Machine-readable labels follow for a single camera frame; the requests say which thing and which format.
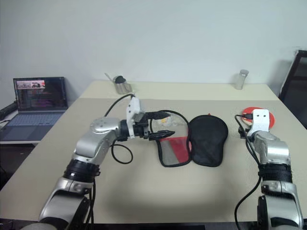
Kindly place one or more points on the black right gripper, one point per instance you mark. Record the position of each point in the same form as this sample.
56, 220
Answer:
243, 134

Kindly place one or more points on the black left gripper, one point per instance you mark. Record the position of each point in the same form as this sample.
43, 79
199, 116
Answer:
142, 130

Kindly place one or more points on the small white object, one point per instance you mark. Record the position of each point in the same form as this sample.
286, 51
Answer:
171, 122

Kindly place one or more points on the red table tennis paddle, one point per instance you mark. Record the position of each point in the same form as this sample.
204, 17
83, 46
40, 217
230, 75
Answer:
272, 121

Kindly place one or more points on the black mesh paddle case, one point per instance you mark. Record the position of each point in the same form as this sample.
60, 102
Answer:
208, 141

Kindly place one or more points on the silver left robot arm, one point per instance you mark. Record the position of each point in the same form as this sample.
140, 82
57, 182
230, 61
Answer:
100, 143

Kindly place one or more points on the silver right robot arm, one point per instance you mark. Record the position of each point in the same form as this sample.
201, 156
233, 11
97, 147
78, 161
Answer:
275, 153

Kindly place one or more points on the steel milk pitcher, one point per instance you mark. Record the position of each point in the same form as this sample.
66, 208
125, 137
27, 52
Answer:
123, 88

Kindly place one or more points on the clear jar with lid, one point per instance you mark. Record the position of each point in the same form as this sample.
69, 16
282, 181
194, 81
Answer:
240, 81

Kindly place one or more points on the black ball in pitcher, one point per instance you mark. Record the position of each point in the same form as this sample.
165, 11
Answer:
120, 79

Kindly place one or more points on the black office chair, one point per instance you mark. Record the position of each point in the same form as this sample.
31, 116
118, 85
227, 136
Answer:
296, 91

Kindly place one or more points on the thin metal stirrer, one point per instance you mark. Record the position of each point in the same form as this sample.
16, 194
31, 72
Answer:
108, 76

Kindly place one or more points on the open grey laptop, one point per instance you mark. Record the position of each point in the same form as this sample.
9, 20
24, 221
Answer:
38, 95

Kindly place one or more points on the black bar device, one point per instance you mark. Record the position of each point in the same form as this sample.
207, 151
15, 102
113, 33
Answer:
7, 110

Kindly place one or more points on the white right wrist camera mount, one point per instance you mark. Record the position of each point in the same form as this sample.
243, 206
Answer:
260, 122

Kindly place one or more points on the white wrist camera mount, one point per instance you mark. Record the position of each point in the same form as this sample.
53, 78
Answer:
260, 122
134, 105

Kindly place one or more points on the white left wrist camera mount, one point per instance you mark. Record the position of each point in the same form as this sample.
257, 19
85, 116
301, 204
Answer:
134, 105

